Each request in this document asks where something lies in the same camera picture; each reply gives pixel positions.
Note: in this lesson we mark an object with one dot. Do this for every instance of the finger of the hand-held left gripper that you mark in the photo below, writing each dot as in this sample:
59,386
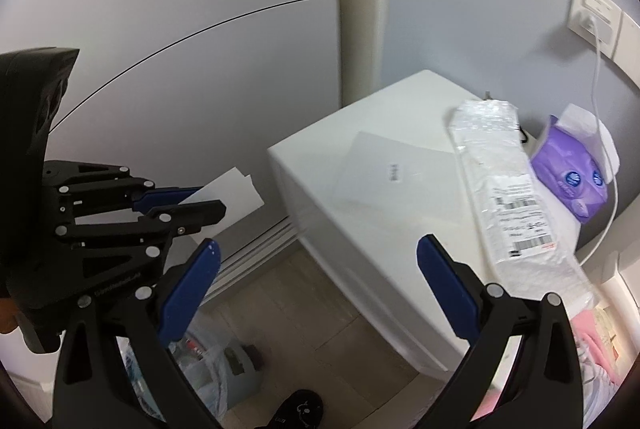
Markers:
165,197
195,215

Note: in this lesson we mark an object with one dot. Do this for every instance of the black slipper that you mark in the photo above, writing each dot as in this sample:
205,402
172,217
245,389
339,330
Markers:
300,409

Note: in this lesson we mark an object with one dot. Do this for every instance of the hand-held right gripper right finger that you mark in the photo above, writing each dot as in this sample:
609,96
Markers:
450,294

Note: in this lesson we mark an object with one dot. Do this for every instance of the white baseboard trim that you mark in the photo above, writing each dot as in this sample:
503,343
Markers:
250,259

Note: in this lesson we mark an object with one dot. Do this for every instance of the white nightstand with drawers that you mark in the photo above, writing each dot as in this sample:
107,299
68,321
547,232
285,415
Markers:
350,249

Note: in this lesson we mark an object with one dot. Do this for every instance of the white wall switch plate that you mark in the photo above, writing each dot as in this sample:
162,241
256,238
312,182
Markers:
631,44

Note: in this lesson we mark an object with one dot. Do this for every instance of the purple tissue pack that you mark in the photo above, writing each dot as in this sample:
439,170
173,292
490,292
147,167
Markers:
565,169

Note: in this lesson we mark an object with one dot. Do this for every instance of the bubble mailer with shipping label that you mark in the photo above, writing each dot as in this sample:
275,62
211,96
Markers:
505,179

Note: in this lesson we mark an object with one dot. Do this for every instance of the trash bin with plastic liner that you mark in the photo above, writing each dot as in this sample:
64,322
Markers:
215,389

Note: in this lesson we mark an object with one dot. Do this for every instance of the frosted plastic bag barcode sticker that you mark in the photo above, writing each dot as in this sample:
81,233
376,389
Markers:
370,174

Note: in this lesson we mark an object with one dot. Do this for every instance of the white paper sheet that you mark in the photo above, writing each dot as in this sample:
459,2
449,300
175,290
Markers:
235,196

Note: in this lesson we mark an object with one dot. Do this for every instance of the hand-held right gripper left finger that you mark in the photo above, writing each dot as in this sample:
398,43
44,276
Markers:
190,294

